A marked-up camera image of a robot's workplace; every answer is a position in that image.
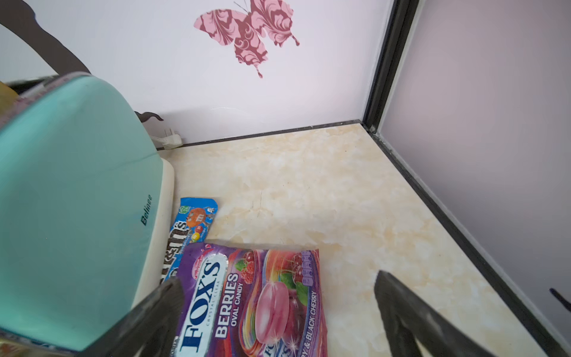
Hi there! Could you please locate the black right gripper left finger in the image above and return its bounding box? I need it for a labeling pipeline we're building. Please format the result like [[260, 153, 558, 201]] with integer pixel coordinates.
[[80, 278, 184, 356]]

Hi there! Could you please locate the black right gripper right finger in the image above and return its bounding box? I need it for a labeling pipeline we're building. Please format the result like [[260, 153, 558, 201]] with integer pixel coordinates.
[[374, 270, 492, 356]]

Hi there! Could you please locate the purple Fox's candy bag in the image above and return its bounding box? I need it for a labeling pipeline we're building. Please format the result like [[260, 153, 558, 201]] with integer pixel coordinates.
[[170, 243, 328, 356]]

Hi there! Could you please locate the blue M&M's candy packet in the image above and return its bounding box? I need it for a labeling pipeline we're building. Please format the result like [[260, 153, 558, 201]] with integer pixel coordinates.
[[160, 197, 219, 284]]

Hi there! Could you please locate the mint green toaster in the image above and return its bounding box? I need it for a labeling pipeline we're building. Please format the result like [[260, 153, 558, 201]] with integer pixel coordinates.
[[1, 72, 174, 351]]

